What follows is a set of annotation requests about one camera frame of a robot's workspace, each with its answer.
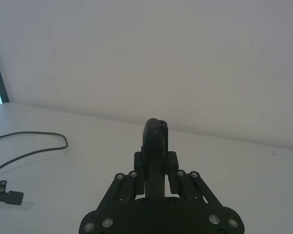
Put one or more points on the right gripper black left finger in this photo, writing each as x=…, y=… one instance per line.
x=150, y=151

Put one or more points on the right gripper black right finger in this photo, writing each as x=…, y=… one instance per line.
x=172, y=163

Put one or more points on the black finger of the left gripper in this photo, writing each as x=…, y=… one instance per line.
x=13, y=198

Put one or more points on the white table cloth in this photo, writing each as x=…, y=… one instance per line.
x=234, y=185

